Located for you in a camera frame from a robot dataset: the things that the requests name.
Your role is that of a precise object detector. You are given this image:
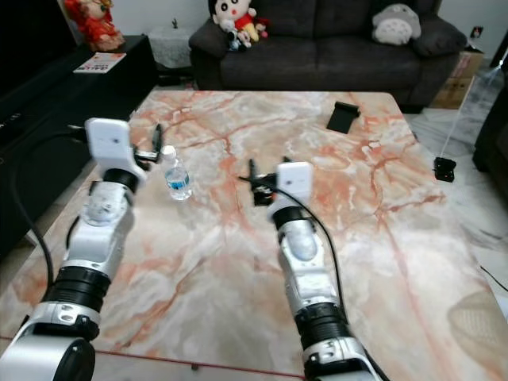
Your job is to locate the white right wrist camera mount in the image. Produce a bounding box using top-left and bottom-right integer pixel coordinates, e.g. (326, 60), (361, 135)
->
(267, 161), (314, 220)

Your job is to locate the dark grey fabric sofa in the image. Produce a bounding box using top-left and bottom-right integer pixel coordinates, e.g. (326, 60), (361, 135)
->
(188, 0), (470, 109)

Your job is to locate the clear plastic water bottle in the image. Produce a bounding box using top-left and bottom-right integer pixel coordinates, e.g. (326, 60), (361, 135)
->
(162, 144), (194, 202)

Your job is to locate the grey round plush toy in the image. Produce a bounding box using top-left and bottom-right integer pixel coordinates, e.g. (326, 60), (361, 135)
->
(371, 3), (424, 47)

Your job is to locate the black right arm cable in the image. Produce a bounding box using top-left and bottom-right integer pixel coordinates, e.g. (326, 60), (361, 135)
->
(252, 184), (348, 312)

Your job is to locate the dark armchair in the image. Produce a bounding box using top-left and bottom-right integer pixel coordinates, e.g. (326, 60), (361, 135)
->
(471, 83), (508, 201)

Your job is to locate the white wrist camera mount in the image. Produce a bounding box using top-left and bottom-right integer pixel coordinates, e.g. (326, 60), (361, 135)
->
(85, 117), (135, 172)
(267, 161), (314, 220)

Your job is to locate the brown cardboard box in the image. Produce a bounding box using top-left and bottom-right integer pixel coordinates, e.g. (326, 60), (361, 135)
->
(430, 48), (486, 110)

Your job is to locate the white lace side table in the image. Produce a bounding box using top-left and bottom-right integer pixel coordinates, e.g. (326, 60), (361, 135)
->
(148, 27), (196, 71)

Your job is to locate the black phone stand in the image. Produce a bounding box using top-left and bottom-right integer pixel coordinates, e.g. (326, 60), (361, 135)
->
(325, 100), (361, 135)

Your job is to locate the flat white printed box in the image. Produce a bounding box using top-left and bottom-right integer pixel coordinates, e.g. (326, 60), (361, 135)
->
(72, 52), (128, 75)

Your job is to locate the cartoon boy plush doll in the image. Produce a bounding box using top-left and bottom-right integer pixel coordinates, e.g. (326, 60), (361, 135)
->
(208, 0), (270, 52)

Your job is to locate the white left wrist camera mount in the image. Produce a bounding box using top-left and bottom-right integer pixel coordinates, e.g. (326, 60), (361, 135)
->
(85, 117), (135, 172)

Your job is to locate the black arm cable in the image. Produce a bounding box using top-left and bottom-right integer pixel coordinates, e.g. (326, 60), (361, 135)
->
(6, 129), (96, 267)
(252, 184), (348, 312)

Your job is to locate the thin white cable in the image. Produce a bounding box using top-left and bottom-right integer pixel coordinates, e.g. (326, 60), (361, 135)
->
(443, 67), (495, 160)

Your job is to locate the black television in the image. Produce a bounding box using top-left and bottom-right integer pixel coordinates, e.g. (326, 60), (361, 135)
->
(0, 0), (78, 90)

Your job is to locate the black tv cabinet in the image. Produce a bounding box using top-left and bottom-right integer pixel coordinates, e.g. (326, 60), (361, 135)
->
(0, 35), (159, 256)

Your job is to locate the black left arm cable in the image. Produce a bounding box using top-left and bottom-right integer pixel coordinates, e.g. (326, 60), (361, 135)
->
(6, 129), (96, 267)

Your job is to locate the red dressed doll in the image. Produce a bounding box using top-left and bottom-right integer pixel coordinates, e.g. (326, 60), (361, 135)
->
(63, 0), (126, 53)

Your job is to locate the black power adapter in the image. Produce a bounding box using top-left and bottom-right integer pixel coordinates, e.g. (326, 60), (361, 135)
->
(433, 156), (458, 183)

